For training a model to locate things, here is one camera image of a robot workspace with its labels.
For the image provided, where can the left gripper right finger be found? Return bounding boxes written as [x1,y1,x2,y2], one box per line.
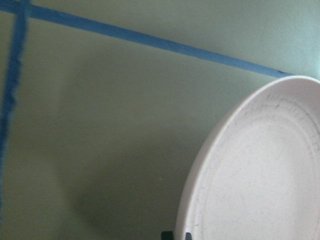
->
[184,232,193,240]

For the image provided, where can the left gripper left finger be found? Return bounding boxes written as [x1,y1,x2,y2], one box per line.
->
[160,231,174,240]

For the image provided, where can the pink plate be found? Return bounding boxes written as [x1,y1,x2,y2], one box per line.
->
[173,76,320,240]

